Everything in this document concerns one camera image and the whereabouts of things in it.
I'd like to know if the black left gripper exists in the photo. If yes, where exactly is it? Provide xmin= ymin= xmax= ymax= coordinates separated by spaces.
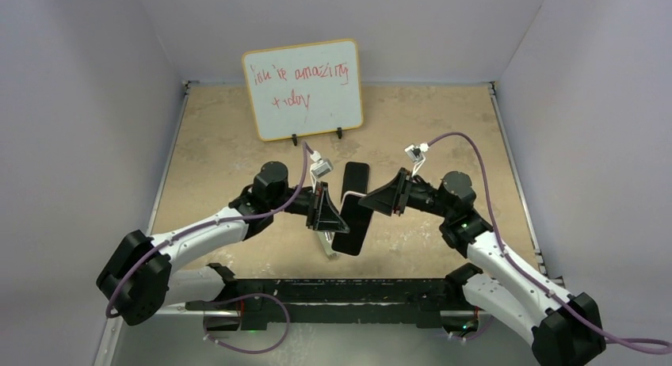
xmin=269 ymin=181 xmax=349 ymax=232

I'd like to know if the dark smartphone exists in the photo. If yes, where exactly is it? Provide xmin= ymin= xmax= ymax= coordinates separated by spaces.
xmin=330 ymin=193 xmax=374 ymax=257

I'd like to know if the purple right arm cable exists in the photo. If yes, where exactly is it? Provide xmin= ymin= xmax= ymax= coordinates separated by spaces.
xmin=427 ymin=132 xmax=672 ymax=356

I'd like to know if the black phone case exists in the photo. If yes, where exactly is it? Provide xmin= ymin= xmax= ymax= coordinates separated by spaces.
xmin=341 ymin=162 xmax=370 ymax=200

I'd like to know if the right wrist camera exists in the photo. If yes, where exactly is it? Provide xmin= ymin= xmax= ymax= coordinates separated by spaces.
xmin=404 ymin=143 xmax=430 ymax=177

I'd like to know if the clear beige phone case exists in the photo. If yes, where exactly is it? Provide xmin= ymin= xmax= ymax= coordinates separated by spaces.
xmin=330 ymin=190 xmax=375 ymax=258

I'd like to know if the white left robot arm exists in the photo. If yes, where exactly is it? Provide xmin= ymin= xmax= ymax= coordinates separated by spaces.
xmin=96 ymin=158 xmax=349 ymax=326

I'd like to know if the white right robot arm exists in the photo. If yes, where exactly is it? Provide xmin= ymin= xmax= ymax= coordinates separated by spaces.
xmin=359 ymin=168 xmax=606 ymax=365

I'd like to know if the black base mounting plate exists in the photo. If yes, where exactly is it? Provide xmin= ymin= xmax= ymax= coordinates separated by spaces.
xmin=185 ymin=278 xmax=487 ymax=334

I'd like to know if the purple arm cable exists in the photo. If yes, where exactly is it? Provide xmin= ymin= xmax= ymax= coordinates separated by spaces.
xmin=427 ymin=132 xmax=672 ymax=356
xmin=105 ymin=140 xmax=316 ymax=320

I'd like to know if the whiteboard with red writing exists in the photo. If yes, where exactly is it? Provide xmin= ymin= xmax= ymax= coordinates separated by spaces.
xmin=242 ymin=39 xmax=364 ymax=141

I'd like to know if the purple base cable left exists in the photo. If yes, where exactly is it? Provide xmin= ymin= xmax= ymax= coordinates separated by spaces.
xmin=201 ymin=292 xmax=291 ymax=355

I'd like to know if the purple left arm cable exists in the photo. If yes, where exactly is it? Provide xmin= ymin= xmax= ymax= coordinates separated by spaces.
xmin=105 ymin=140 xmax=316 ymax=320

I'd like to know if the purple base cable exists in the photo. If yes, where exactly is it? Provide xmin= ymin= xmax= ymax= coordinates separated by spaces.
xmin=201 ymin=292 xmax=291 ymax=355
xmin=449 ymin=316 xmax=494 ymax=344

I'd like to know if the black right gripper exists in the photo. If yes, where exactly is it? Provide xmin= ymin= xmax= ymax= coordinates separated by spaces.
xmin=359 ymin=168 xmax=452 ymax=218

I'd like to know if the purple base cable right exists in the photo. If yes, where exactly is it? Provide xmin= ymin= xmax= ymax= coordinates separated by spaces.
xmin=449 ymin=316 xmax=494 ymax=344

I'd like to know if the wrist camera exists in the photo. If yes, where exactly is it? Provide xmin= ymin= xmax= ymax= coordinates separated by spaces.
xmin=309 ymin=151 xmax=334 ymax=189
xmin=404 ymin=143 xmax=430 ymax=177

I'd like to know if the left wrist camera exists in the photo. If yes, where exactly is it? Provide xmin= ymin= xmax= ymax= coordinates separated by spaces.
xmin=309 ymin=151 xmax=334 ymax=189

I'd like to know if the silver stapler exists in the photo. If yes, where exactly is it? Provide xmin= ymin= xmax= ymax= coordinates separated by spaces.
xmin=315 ymin=231 xmax=338 ymax=259

